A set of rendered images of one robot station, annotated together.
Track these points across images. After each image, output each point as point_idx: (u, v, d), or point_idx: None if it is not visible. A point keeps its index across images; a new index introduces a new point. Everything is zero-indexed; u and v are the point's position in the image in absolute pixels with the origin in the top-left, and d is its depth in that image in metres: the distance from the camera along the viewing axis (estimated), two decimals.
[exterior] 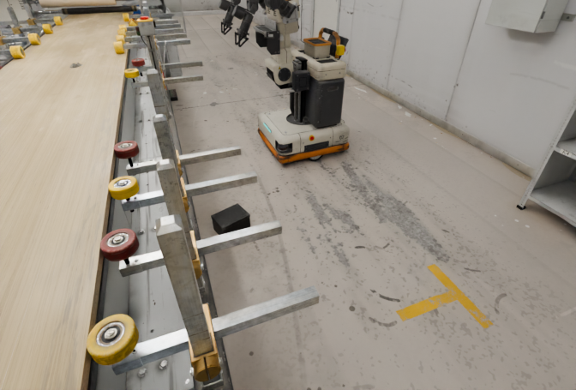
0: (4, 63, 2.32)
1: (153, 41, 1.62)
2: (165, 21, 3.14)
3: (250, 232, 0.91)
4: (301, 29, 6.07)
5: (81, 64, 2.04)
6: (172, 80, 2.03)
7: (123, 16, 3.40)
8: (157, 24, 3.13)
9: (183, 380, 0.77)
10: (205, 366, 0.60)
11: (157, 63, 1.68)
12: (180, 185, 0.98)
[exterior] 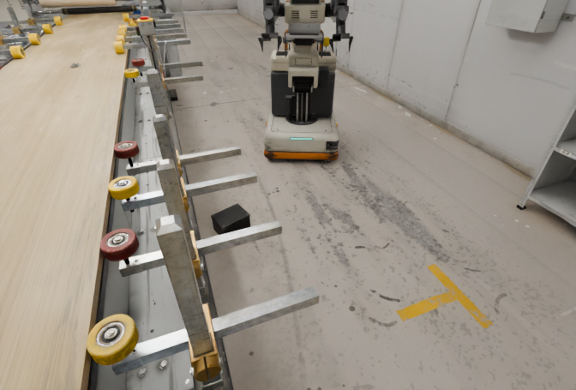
0: (4, 63, 2.32)
1: (153, 41, 1.62)
2: (165, 21, 3.14)
3: (250, 232, 0.91)
4: None
5: (81, 64, 2.04)
6: (172, 80, 2.03)
7: (123, 16, 3.40)
8: (157, 24, 3.13)
9: (183, 380, 0.77)
10: (205, 366, 0.60)
11: (157, 63, 1.68)
12: (180, 185, 0.98)
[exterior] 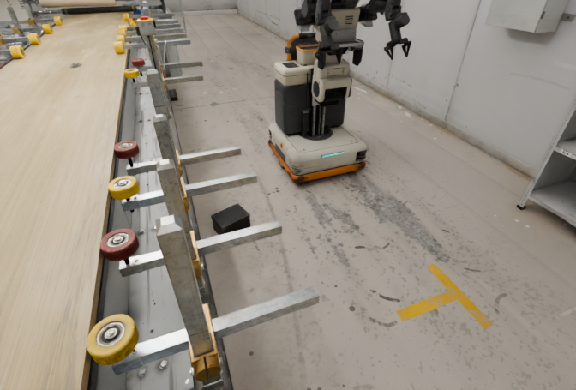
0: (4, 63, 2.32)
1: (153, 41, 1.62)
2: (165, 21, 3.14)
3: (250, 232, 0.91)
4: None
5: (81, 64, 2.04)
6: (172, 80, 2.03)
7: (123, 16, 3.40)
8: (157, 24, 3.13)
9: (183, 380, 0.77)
10: (205, 366, 0.60)
11: (157, 63, 1.68)
12: (180, 185, 0.98)
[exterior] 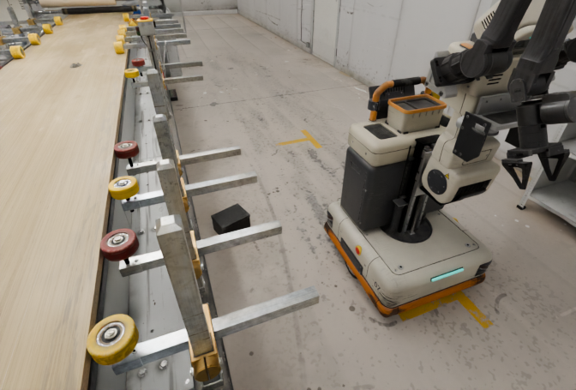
0: (4, 63, 2.32)
1: (153, 41, 1.62)
2: (165, 21, 3.14)
3: (250, 232, 0.91)
4: (301, 29, 6.07)
5: (81, 64, 2.04)
6: (172, 80, 2.03)
7: (123, 16, 3.40)
8: (157, 24, 3.13)
9: (183, 380, 0.77)
10: (205, 366, 0.60)
11: (157, 63, 1.68)
12: (180, 185, 0.98)
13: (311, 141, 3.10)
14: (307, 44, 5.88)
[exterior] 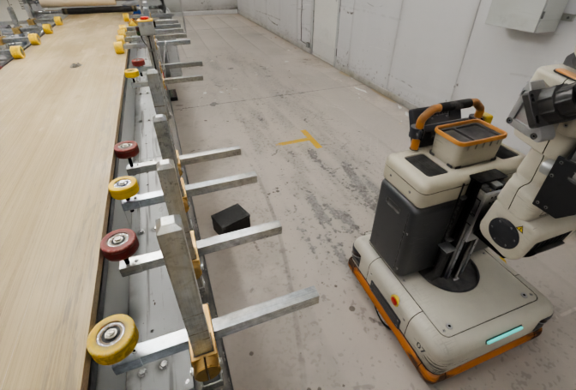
0: (4, 63, 2.32)
1: (153, 41, 1.62)
2: (165, 21, 3.14)
3: (250, 232, 0.91)
4: (301, 29, 6.07)
5: (81, 64, 2.04)
6: (172, 80, 2.03)
7: (123, 16, 3.40)
8: (157, 24, 3.13)
9: (183, 380, 0.77)
10: (205, 366, 0.60)
11: (157, 63, 1.68)
12: (180, 185, 0.98)
13: (311, 141, 3.10)
14: (307, 44, 5.88)
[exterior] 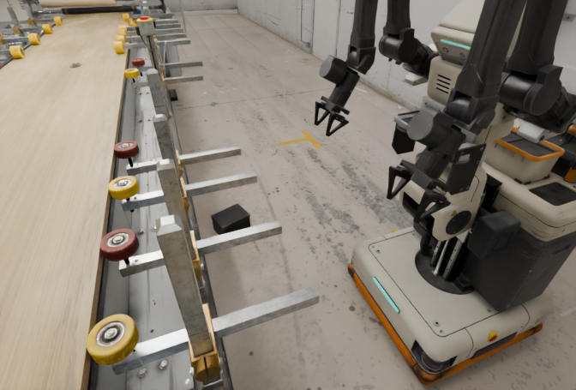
0: (4, 63, 2.32)
1: (153, 41, 1.62)
2: (165, 21, 3.14)
3: (250, 232, 0.91)
4: (301, 29, 6.07)
5: (81, 64, 2.04)
6: (172, 80, 2.03)
7: (123, 16, 3.40)
8: (157, 24, 3.13)
9: (183, 380, 0.77)
10: (205, 366, 0.60)
11: (157, 63, 1.68)
12: (180, 185, 0.98)
13: (311, 141, 3.10)
14: (307, 44, 5.88)
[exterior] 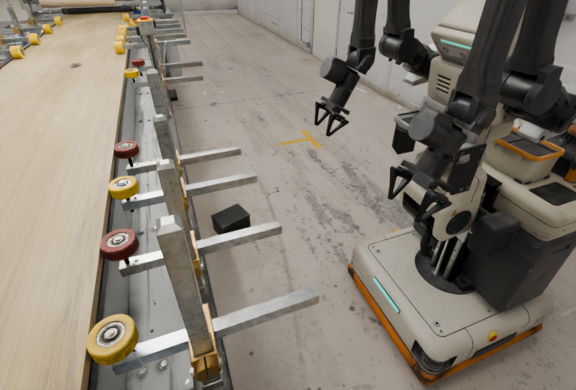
0: (4, 63, 2.32)
1: (153, 41, 1.62)
2: (165, 21, 3.14)
3: (250, 232, 0.91)
4: (301, 29, 6.07)
5: (81, 64, 2.04)
6: (172, 80, 2.03)
7: (123, 16, 3.40)
8: (157, 24, 3.13)
9: (183, 380, 0.77)
10: (205, 366, 0.60)
11: (157, 63, 1.68)
12: (180, 185, 0.98)
13: (311, 141, 3.10)
14: (307, 44, 5.88)
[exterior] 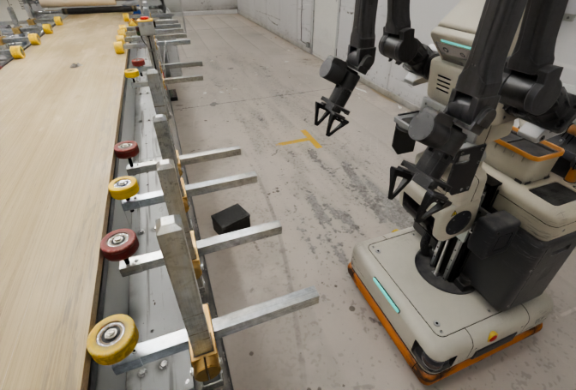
0: (4, 63, 2.32)
1: (153, 41, 1.62)
2: (165, 21, 3.14)
3: (250, 232, 0.91)
4: (301, 29, 6.07)
5: (81, 64, 2.04)
6: (172, 80, 2.03)
7: (123, 16, 3.40)
8: (157, 24, 3.13)
9: (183, 380, 0.77)
10: (205, 366, 0.60)
11: (157, 63, 1.68)
12: (180, 185, 0.98)
13: (311, 141, 3.10)
14: (307, 44, 5.88)
